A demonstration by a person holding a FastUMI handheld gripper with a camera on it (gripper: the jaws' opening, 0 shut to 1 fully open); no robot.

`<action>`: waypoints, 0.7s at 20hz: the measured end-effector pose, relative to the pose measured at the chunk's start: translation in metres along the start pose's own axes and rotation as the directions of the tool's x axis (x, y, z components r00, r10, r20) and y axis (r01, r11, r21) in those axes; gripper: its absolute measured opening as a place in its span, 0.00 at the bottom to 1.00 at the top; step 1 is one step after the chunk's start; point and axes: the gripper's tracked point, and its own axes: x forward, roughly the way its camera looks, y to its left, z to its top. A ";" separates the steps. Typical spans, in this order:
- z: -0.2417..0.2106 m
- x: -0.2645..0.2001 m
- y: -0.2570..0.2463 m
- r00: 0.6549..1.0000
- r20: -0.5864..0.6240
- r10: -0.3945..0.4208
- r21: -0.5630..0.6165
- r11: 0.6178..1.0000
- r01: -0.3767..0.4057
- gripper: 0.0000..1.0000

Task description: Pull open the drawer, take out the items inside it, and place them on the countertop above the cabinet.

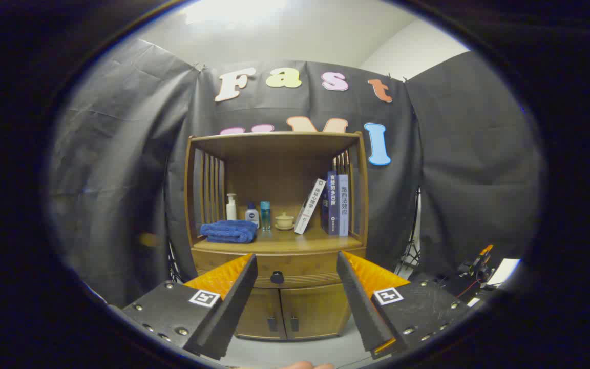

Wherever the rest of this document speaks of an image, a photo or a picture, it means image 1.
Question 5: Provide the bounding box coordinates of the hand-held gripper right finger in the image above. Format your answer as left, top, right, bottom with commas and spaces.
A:
336, 251, 472, 360

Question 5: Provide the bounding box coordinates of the white book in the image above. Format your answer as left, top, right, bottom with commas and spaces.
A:
294, 178, 327, 235

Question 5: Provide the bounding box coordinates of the dark blue book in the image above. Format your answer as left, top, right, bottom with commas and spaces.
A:
320, 171, 340, 236

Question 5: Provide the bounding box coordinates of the wooden cabinet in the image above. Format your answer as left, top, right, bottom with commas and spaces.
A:
184, 131, 370, 342

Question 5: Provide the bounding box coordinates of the wooden countertop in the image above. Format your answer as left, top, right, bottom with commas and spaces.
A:
193, 225, 365, 255

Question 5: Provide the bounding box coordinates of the wooden cabinet door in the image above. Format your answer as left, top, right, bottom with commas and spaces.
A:
280, 283, 352, 340
235, 288, 286, 341

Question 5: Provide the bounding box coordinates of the black tripod stand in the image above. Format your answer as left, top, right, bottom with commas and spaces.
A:
395, 187, 422, 280

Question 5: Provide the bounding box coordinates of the pale lilac book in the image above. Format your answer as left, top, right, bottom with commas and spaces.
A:
338, 174, 350, 237

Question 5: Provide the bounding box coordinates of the blue folded towel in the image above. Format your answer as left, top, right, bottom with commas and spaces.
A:
199, 220, 259, 244

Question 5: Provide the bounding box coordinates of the black and orange device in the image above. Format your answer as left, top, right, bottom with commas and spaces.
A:
456, 244, 495, 288

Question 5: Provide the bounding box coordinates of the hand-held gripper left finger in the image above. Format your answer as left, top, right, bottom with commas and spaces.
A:
121, 253, 259, 361

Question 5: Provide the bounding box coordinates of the white sheet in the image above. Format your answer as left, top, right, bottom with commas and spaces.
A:
487, 258, 521, 288

